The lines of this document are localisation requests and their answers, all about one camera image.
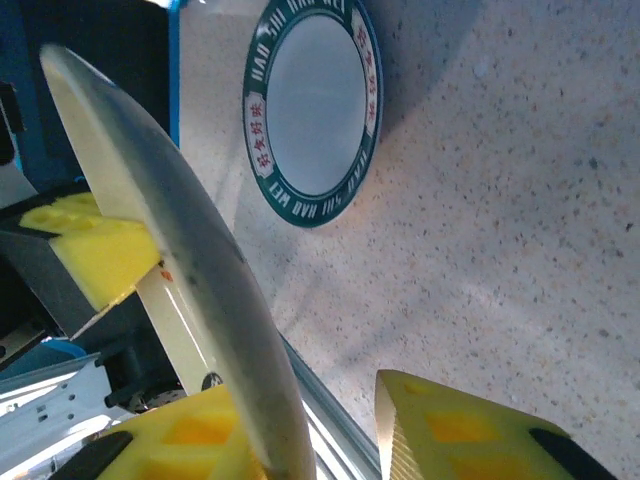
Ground aluminium table rail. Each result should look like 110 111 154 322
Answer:
279 337 382 480

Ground blue table edge trim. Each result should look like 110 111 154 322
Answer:
167 0 183 149

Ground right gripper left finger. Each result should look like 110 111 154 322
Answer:
49 383 271 480

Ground cream plate small flowers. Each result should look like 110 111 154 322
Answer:
39 43 317 480

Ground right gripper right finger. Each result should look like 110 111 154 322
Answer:
374 369 619 480

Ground green rimmed white plate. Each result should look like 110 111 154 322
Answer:
242 0 385 230

